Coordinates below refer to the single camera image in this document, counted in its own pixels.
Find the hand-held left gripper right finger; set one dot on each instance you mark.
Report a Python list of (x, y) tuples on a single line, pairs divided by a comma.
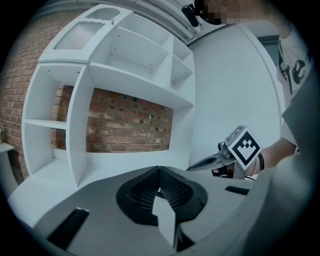
[(215, 200)]

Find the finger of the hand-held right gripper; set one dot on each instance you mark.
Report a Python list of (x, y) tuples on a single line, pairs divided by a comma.
[(202, 164)]

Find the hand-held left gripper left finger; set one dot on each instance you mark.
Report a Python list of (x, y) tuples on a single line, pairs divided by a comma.
[(100, 200)]

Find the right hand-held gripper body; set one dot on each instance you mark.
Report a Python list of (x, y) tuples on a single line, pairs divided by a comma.
[(245, 147)]

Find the person's right forearm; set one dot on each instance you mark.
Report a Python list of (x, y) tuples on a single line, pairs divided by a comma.
[(275, 155)]

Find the white shelving unit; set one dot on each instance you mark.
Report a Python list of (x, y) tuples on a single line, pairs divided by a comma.
[(77, 112)]

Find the small white side desk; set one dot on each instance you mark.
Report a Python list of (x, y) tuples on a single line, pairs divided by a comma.
[(6, 148)]

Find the black wristband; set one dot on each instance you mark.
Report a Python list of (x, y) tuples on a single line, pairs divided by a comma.
[(261, 162)]

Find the person's white printed shirt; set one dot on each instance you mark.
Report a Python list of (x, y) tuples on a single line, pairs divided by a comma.
[(295, 57)]

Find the black framed glass door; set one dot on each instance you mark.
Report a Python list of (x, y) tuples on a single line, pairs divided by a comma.
[(268, 45)]

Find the white ceiling pipe run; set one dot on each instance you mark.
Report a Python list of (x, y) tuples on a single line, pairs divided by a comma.
[(180, 27)]

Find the person's face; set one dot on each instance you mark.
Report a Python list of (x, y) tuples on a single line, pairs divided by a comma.
[(225, 10)]

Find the white ribbed glass cabinet door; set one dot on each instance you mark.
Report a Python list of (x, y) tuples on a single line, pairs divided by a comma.
[(75, 37)]

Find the black head-mounted camera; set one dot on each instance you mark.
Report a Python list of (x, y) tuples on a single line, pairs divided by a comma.
[(191, 13)]

